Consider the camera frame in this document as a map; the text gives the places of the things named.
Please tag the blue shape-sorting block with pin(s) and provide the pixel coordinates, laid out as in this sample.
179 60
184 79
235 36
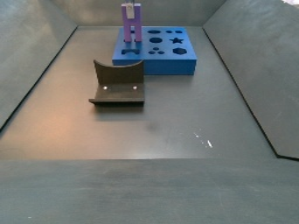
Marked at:
166 51

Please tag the black curved bracket stand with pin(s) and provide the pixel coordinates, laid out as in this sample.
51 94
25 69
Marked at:
120 84

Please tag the purple double-square peg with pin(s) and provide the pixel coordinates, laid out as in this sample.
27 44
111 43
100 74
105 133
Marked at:
132 25

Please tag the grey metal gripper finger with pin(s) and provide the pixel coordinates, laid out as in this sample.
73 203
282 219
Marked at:
129 9

